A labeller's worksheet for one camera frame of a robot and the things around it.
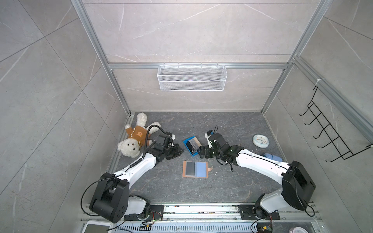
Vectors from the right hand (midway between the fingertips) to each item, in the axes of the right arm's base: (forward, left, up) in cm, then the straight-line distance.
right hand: (202, 148), depth 85 cm
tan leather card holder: (-8, +4, -11) cm, 14 cm away
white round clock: (+10, -42, -9) cm, 44 cm away
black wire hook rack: (-3, -59, +19) cm, 63 cm away
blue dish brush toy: (-3, -44, -7) cm, 45 cm away
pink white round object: (-40, -43, -9) cm, 59 cm away
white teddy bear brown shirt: (+4, +43, -2) cm, 43 cm away
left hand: (+1, +11, +1) cm, 12 cm away
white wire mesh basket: (+46, +4, +19) cm, 50 cm away
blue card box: (+11, +11, -8) cm, 17 cm away
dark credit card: (-8, +8, -10) cm, 15 cm away
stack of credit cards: (+7, +5, -7) cm, 11 cm away
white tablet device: (-37, +51, -5) cm, 63 cm away
